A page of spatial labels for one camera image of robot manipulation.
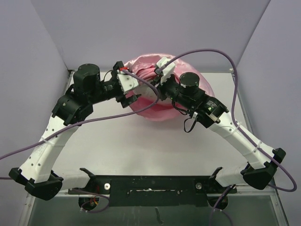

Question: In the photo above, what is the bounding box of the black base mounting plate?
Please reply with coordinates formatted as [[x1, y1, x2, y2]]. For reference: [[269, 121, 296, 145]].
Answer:
[[82, 176, 225, 207]]

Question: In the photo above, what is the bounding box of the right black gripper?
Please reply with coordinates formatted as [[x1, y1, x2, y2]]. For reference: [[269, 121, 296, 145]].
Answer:
[[149, 71, 193, 111]]

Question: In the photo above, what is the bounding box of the pink satin rose pillowcase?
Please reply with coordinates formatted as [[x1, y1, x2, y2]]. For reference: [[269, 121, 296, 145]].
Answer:
[[123, 53, 215, 122]]

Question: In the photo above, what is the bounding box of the aluminium frame rail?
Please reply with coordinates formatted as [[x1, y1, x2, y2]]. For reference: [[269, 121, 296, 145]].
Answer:
[[9, 62, 286, 213]]

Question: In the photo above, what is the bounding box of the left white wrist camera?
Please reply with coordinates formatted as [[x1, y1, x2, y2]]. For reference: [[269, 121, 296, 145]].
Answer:
[[117, 67, 139, 94]]

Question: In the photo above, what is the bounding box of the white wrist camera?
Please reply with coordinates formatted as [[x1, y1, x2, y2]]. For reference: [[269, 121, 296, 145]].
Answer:
[[117, 67, 139, 94], [153, 56, 176, 85]]

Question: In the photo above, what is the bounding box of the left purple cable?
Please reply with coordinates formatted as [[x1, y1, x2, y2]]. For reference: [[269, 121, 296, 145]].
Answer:
[[0, 67, 160, 214]]

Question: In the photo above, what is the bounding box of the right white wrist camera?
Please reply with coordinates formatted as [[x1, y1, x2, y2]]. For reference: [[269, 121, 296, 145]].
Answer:
[[153, 56, 176, 85]]

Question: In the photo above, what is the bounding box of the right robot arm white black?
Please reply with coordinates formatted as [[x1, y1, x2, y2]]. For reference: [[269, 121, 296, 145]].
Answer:
[[152, 72, 286, 193]]

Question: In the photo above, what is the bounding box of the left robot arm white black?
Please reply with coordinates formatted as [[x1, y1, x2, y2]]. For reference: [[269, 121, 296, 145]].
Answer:
[[9, 61, 139, 201]]

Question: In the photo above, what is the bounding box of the pink pillow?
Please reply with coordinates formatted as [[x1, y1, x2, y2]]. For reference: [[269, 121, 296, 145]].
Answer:
[[134, 83, 157, 101]]

